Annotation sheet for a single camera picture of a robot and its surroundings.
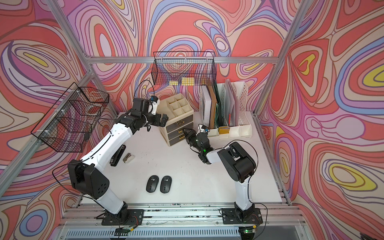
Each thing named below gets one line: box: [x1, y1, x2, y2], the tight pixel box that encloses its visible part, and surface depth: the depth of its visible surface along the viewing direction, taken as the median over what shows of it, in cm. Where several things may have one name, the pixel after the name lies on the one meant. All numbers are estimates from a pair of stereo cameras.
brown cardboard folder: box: [207, 85, 217, 130], surface depth 95 cm
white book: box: [199, 85, 212, 128], surface depth 97 cm
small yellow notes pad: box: [169, 80, 179, 86], surface depth 85 cm
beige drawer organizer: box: [156, 93, 194, 147], surface depth 90 cm
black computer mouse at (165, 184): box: [160, 175, 172, 194], surface depth 84 cm
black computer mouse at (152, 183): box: [146, 175, 159, 193], surface depth 85 cm
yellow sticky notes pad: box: [181, 77, 195, 86], surface depth 92 cm
